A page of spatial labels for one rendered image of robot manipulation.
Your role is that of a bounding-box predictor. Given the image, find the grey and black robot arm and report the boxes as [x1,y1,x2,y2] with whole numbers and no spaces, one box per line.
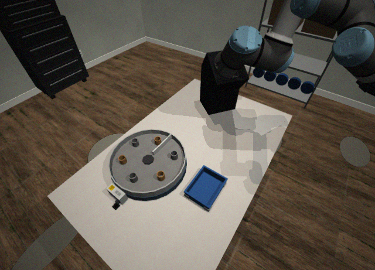
[213,0,375,83]

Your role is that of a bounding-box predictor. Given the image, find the bronze bushing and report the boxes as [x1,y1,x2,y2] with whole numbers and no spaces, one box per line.
[154,136,161,145]
[118,155,127,165]
[157,170,165,181]

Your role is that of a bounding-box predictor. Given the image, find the blue open crate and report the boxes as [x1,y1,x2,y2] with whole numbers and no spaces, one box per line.
[184,166,227,211]

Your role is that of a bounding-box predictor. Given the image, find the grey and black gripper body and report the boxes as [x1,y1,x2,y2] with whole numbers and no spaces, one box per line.
[356,80,375,96]

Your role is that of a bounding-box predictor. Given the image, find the grey metal ring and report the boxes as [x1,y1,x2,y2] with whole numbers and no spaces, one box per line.
[171,151,178,160]
[131,138,139,147]
[129,172,138,183]

